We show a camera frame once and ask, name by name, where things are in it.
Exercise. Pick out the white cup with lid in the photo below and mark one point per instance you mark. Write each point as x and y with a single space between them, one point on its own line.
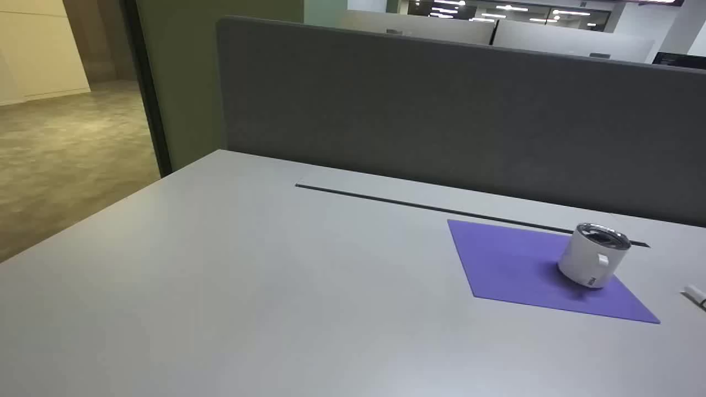
592 255

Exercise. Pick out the purple mat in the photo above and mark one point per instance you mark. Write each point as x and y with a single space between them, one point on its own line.
522 269

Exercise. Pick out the grey desk divider panel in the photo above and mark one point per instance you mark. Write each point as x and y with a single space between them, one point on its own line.
588 133

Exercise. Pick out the white tube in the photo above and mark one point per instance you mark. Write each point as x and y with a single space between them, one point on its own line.
696 297

